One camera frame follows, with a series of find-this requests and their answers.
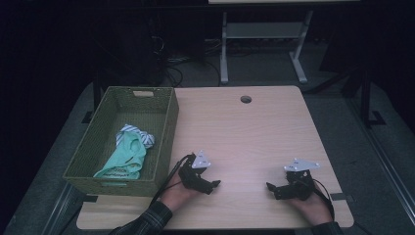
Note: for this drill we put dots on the grey metal stand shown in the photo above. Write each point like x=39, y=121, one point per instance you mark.
x=261, y=31

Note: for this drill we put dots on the mint green baby garment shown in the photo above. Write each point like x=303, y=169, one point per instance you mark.
x=129, y=156

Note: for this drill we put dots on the person's right hand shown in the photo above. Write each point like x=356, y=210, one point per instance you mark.
x=313, y=209

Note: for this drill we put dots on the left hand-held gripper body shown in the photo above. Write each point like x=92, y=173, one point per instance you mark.
x=192, y=176

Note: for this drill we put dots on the grey tape strip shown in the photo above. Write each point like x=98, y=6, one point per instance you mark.
x=341, y=197

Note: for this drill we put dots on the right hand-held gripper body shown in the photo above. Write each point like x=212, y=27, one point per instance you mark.
x=300, y=186

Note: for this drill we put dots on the green woven basket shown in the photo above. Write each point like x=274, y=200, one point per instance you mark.
x=98, y=153

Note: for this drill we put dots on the aluminium floor rail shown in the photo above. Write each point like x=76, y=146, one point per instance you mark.
x=388, y=163
x=60, y=209

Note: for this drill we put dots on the black metal stand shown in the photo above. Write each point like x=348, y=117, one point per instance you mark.
x=366, y=98
x=96, y=94

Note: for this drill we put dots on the person's left hand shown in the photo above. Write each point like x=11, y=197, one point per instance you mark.
x=177, y=196

